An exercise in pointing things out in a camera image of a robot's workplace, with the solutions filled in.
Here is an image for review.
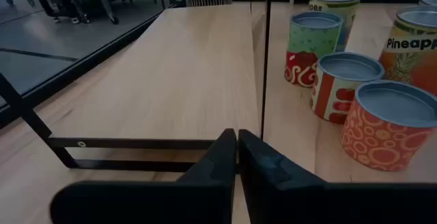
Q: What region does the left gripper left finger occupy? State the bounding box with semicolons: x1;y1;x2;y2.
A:
50;128;238;224

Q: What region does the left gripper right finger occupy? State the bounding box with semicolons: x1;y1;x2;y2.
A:
238;128;437;224

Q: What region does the red white tomato can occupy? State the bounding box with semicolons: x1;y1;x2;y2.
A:
309;51;386;125

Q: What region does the Saucy O's meatballs can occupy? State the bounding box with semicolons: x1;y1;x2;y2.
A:
339;79;437;172

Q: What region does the orange pineapple can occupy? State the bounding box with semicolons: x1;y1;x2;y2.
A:
378;4;437;97

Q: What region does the blue cherries can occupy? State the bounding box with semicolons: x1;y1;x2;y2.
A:
308;0;363;53

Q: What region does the green and red can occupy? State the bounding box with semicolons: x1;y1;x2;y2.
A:
283;10;343;88

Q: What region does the grey metal cart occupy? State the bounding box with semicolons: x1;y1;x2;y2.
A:
73;0;132;25

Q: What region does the wooden shelf black metal frame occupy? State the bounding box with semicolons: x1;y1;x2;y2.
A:
0;0;273;176

